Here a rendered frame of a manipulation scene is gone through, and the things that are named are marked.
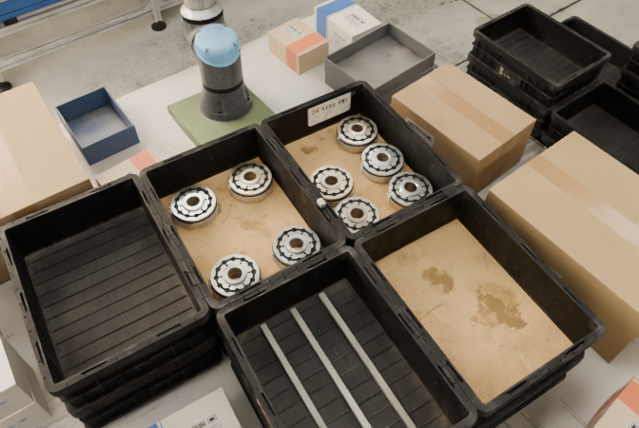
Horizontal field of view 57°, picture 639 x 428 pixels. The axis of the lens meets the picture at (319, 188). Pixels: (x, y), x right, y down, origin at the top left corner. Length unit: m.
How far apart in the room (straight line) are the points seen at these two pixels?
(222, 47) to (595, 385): 1.18
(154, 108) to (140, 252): 0.61
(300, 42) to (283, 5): 1.57
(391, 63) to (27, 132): 1.03
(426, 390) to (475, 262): 0.31
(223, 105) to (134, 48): 1.65
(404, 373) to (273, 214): 0.46
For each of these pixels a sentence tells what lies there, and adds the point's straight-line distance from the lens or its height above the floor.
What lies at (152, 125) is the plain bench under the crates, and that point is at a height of 0.70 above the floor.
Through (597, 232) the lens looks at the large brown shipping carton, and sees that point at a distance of 1.36.
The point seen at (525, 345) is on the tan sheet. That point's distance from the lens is 1.25.
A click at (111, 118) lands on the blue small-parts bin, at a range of 1.84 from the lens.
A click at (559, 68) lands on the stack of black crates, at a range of 2.41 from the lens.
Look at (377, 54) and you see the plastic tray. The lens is 1.88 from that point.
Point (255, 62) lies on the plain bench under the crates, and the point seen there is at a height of 0.70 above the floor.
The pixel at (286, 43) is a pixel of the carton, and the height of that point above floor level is 0.77.
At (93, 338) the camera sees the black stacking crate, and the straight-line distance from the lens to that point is 1.27.
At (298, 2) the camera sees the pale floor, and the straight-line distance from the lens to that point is 3.47.
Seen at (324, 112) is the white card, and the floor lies 0.89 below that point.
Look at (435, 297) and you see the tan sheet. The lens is 1.26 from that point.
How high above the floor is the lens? 1.91
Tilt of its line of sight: 51 degrees down
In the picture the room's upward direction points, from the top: straight up
